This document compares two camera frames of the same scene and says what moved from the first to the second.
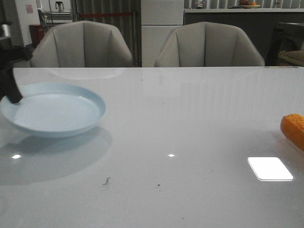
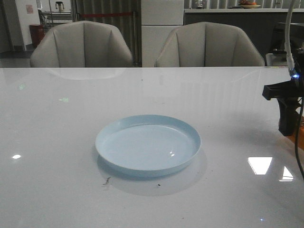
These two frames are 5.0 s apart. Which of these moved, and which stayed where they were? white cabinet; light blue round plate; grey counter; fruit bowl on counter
Moved: light blue round plate
Stayed: fruit bowl on counter; grey counter; white cabinet
